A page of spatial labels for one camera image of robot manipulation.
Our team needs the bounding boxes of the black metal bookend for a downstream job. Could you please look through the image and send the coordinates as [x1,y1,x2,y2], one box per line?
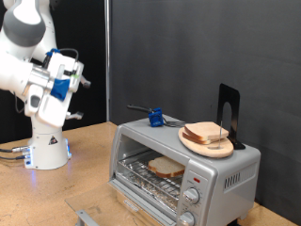
[216,83,246,151]

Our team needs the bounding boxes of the metal spatula with blue block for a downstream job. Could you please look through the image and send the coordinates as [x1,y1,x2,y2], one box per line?
[126,104,188,128]

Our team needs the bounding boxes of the silver oven knob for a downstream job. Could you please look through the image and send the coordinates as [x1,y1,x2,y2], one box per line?
[182,187,200,205]
[179,211,196,226]

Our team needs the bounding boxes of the glass oven door with handle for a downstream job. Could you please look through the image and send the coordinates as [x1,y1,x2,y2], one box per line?
[65,178,177,226]

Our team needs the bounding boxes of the thin metal pin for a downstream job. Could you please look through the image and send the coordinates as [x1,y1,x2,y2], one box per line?
[217,121,224,150]

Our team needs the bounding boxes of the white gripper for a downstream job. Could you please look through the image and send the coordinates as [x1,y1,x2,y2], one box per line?
[37,76,92,128]

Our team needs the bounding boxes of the black curtain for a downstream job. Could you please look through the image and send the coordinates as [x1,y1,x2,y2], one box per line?
[0,0,109,145]

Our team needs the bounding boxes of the wire oven rack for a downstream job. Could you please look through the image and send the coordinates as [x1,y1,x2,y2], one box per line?
[116,150,186,202]

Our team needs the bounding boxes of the black cable with metal connector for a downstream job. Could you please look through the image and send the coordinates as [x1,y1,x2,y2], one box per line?
[0,145,31,154]

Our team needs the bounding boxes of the silver toaster oven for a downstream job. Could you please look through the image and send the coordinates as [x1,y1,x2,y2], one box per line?
[107,113,262,226]

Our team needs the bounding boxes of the black base cable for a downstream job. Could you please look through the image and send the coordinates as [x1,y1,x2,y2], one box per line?
[0,153,27,161]

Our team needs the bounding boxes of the vertical metal pole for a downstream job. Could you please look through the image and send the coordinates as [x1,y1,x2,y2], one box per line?
[103,0,112,122]

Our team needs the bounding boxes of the white wrist camera blue mount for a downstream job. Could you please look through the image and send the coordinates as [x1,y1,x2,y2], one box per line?
[46,48,85,102]

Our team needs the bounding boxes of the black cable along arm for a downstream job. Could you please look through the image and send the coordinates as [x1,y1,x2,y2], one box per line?
[13,47,80,115]

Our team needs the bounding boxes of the white bread slice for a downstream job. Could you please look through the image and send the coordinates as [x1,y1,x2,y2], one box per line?
[147,155,186,179]
[183,121,230,141]
[182,131,212,146]

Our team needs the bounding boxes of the round wooden board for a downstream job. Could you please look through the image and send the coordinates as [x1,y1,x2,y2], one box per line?
[178,126,235,159]

